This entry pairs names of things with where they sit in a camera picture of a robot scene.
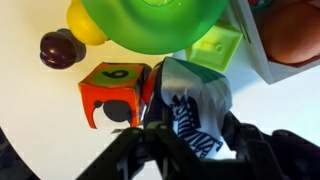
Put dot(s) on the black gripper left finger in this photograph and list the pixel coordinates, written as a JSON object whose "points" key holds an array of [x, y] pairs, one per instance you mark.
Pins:
{"points": [[140, 153]]}

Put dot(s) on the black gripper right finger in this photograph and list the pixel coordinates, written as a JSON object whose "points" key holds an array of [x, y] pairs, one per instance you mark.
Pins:
{"points": [[276, 156]]}

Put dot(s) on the wooden toy tray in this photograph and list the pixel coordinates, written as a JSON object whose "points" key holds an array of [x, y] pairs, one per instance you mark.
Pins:
{"points": [[263, 68]]}

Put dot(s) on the large orange toy fruit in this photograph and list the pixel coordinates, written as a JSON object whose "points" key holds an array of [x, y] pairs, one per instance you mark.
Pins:
{"points": [[293, 36]]}

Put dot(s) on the lime green toy block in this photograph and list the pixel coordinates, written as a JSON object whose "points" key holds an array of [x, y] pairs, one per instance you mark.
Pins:
{"points": [[213, 48]]}

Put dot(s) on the dark purple toy plum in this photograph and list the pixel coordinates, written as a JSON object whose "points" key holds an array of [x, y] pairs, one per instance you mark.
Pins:
{"points": [[60, 50]]}

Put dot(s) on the yellow toy lemon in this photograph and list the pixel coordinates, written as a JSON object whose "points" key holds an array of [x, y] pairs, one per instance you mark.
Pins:
{"points": [[81, 26]]}

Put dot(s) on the orange number six cube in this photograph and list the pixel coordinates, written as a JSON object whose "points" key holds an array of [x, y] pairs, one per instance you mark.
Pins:
{"points": [[110, 96]]}

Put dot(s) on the green plastic bowl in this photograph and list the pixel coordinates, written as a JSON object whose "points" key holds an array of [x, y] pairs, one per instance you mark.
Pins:
{"points": [[153, 26]]}

